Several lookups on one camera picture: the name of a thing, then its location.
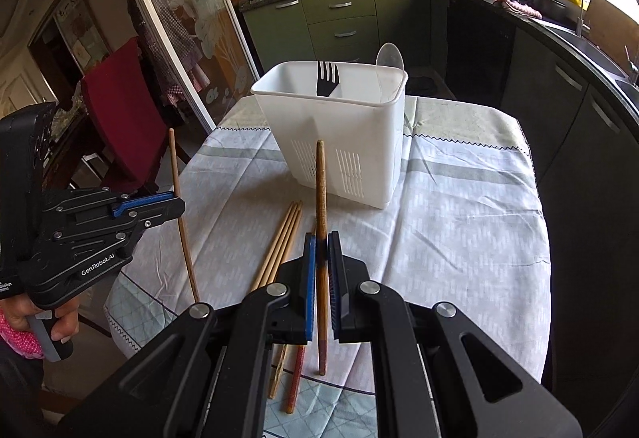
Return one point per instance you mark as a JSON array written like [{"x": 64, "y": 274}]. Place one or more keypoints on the reddish wooden chopstick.
[{"x": 294, "y": 383}]

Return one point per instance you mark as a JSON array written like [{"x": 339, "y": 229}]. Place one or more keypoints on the steel double sink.
[{"x": 589, "y": 46}]

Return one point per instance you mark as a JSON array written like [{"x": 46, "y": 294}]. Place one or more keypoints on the small steel faucet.
[{"x": 579, "y": 13}]

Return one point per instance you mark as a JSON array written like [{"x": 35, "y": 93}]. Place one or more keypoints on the framed wall picture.
[{"x": 75, "y": 33}]

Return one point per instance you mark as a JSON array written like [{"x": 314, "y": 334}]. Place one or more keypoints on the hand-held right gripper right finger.
[{"x": 335, "y": 288}]

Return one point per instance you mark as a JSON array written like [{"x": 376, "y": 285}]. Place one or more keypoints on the tall gooseneck faucet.
[{"x": 633, "y": 68}]

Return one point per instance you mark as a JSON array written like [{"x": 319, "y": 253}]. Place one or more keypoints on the patterned grey green tablecloth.
[{"x": 449, "y": 243}]

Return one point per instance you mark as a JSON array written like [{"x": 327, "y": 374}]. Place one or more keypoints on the white plastic spoon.
[{"x": 390, "y": 56}]

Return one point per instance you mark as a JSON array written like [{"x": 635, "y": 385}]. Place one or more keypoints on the pink cloth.
[{"x": 516, "y": 6}]

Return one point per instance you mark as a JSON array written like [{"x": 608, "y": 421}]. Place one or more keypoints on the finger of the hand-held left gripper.
[
  {"x": 164, "y": 214},
  {"x": 142, "y": 206}
]

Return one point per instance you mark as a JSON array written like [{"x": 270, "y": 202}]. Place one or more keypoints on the dark wooden chopstick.
[{"x": 321, "y": 198}]

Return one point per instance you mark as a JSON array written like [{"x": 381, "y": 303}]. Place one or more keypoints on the person's left hand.
[{"x": 65, "y": 325}]

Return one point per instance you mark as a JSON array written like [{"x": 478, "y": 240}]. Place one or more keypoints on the black plastic fork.
[{"x": 327, "y": 86}]

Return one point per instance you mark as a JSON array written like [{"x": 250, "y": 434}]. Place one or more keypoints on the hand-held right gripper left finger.
[{"x": 310, "y": 288}]

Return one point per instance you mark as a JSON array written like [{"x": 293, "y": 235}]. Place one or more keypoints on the light wooden chopstick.
[
  {"x": 275, "y": 378},
  {"x": 285, "y": 243},
  {"x": 173, "y": 163},
  {"x": 278, "y": 243},
  {"x": 272, "y": 243},
  {"x": 282, "y": 243}
]

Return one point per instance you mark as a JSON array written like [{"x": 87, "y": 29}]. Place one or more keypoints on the etched glass sliding door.
[{"x": 199, "y": 18}]

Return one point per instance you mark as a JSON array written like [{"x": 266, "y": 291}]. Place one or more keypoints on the green lower kitchen cabinets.
[{"x": 344, "y": 26}]

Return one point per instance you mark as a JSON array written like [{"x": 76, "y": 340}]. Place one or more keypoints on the white plastic utensil holder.
[{"x": 299, "y": 118}]

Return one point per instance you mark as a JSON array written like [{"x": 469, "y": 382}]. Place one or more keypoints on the chair with red cover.
[{"x": 125, "y": 118}]

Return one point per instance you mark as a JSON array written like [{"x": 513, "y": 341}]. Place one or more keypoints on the checked apron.
[{"x": 164, "y": 48}]

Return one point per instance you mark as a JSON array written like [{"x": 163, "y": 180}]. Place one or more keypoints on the wooden cutting board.
[{"x": 611, "y": 21}]

